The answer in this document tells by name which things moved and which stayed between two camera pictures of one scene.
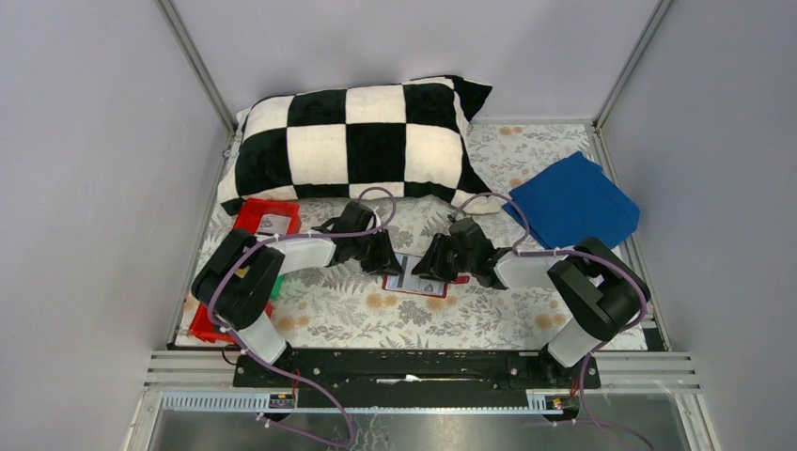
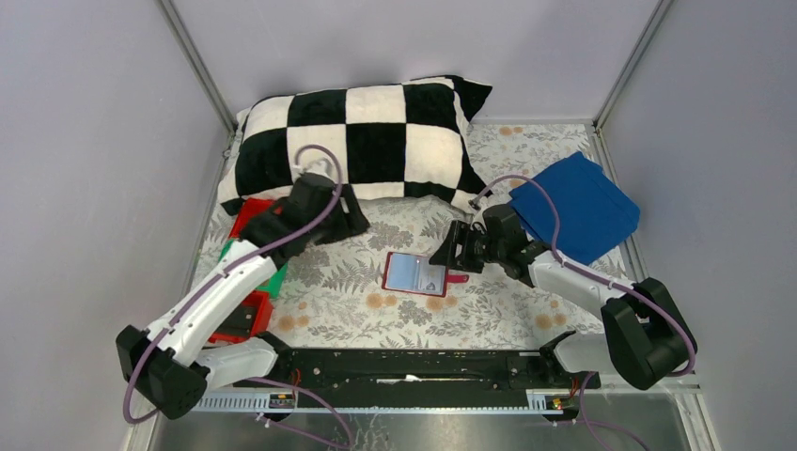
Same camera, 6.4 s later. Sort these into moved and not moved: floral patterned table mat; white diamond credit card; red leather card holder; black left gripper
Moved: black left gripper
Not moved: floral patterned table mat; white diamond credit card; red leather card holder
